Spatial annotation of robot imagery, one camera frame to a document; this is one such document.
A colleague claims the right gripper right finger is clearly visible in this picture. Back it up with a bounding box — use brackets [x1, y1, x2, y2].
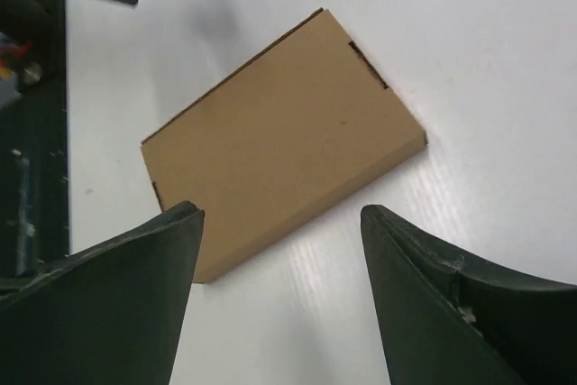
[361, 205, 576, 384]

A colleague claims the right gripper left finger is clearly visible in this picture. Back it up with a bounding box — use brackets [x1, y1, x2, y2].
[1, 201, 204, 384]

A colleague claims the brown cardboard box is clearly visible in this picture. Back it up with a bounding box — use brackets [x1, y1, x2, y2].
[141, 8, 427, 284]

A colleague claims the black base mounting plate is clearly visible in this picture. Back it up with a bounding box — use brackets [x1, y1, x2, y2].
[1, 0, 69, 280]

